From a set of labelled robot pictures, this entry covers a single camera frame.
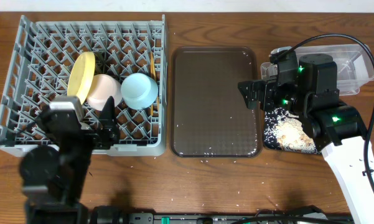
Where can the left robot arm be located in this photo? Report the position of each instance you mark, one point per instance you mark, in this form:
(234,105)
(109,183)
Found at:
(53,179)

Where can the light blue bowl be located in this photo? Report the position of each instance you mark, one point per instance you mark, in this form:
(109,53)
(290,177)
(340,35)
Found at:
(139,91)

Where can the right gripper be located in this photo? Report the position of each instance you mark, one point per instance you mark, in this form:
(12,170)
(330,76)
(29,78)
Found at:
(267,88)

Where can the rice and nutshell pile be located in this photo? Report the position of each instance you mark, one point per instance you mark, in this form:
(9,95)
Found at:
(291,133)

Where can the clear plastic bin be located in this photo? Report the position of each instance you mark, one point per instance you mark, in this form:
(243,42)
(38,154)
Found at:
(354,65)

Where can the pink bowl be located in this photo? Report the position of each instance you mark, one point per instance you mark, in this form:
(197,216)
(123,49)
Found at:
(102,87)

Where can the dark brown serving tray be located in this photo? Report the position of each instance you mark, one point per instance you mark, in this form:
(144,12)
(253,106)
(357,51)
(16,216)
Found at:
(209,115)

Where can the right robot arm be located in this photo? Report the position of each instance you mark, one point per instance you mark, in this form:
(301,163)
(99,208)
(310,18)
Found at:
(336,129)

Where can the wooden chopstick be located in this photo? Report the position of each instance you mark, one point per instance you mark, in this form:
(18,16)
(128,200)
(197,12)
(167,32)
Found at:
(153,72)
(154,108)

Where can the black tray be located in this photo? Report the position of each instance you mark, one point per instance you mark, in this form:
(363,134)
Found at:
(273,137)

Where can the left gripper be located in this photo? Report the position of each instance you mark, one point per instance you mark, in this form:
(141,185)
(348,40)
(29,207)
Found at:
(91,137)

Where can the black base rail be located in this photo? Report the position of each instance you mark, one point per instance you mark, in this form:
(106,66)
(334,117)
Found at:
(111,214)

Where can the yellow plate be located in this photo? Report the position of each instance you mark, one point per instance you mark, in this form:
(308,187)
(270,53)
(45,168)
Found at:
(81,76)

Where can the grey dish rack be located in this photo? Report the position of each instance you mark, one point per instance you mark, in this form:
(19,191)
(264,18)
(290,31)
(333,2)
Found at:
(42,60)

